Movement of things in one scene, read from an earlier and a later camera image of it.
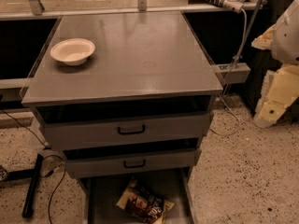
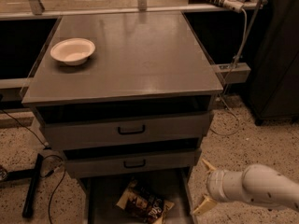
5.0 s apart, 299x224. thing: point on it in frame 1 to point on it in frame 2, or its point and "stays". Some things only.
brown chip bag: x=150 y=207 stays
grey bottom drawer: x=105 y=192 stays
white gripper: x=287 y=36 to x=215 y=184
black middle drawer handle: x=136 y=166 stays
